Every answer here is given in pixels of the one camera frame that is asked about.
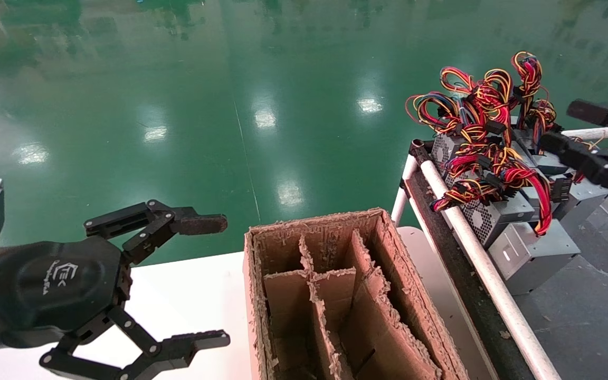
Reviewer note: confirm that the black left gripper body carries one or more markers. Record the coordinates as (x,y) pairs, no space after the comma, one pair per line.
(56,285)

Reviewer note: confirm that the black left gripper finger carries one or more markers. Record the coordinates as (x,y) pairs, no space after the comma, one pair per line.
(177,351)
(198,224)

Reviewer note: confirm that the dark grey cart mat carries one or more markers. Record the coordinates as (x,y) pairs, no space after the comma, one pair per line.
(589,327)

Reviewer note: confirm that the worn cardboard divider box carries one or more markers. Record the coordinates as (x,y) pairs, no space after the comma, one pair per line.
(383,327)

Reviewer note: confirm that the white pipe cart frame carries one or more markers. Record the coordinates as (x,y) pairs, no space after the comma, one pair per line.
(486,269)

